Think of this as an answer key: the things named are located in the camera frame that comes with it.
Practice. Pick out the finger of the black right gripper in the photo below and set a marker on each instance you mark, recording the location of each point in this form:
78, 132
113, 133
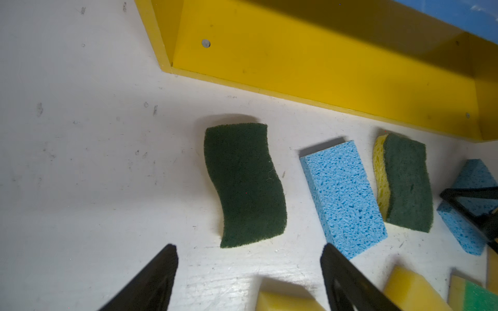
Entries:
486, 224

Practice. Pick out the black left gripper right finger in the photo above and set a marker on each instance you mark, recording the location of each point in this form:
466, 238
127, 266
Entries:
346, 287

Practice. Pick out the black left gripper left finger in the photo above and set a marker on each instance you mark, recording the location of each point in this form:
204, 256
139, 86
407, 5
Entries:
151, 288

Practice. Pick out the light blue sponge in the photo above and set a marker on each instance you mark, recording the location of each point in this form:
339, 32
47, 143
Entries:
468, 208
344, 200

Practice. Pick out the green yellow scouring sponge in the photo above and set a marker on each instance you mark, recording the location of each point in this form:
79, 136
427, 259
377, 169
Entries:
240, 167
404, 193

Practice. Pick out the yellow shelf unit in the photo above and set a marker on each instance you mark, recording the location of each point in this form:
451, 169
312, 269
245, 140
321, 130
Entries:
425, 64

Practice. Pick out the yellow orange sponge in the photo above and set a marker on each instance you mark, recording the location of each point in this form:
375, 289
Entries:
411, 291

